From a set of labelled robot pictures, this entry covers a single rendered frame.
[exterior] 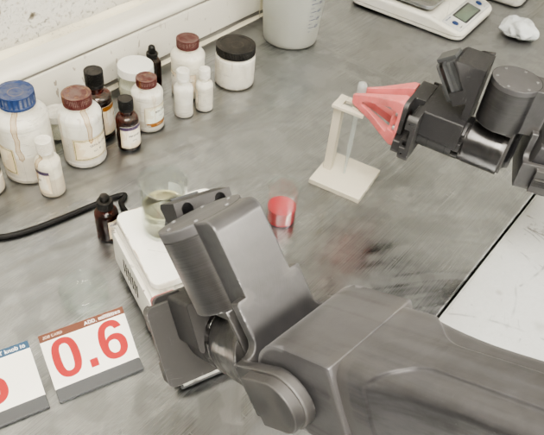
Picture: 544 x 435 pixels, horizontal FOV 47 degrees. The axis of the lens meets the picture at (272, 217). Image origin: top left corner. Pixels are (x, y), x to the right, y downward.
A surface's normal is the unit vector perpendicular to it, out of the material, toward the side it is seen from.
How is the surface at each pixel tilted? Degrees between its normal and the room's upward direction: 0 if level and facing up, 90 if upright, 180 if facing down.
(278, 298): 48
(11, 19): 90
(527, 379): 30
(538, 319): 0
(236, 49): 0
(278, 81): 0
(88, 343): 40
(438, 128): 90
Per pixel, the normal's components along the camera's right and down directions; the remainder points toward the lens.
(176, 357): 0.42, 0.01
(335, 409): -0.72, 0.44
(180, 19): 0.77, 0.48
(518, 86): 0.10, -0.71
